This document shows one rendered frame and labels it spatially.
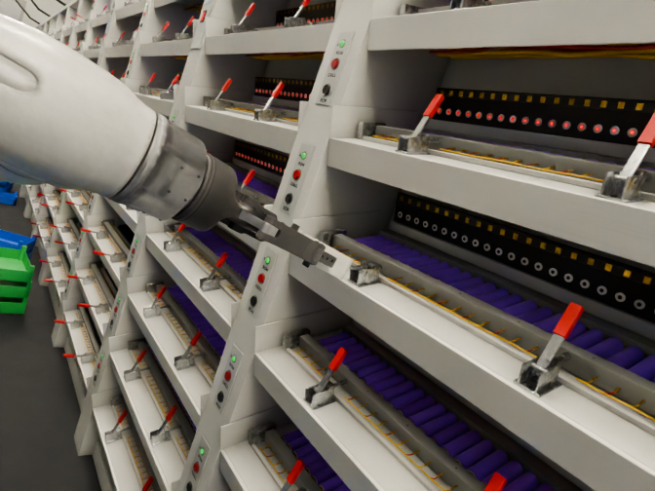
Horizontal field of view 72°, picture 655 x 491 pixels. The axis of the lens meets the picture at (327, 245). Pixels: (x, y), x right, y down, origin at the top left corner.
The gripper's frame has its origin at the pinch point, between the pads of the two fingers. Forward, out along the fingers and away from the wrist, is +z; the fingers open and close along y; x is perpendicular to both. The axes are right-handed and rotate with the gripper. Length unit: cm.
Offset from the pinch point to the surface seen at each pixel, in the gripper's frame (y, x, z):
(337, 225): -15.6, 5.5, 13.2
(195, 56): -89, 30, 0
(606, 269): 23.5, 15.0, 19.5
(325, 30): -28.1, 34.5, -0.5
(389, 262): 0.2, 3.8, 11.9
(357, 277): -0.7, -0.3, 8.4
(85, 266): -156, -55, 21
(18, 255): -216, -78, 9
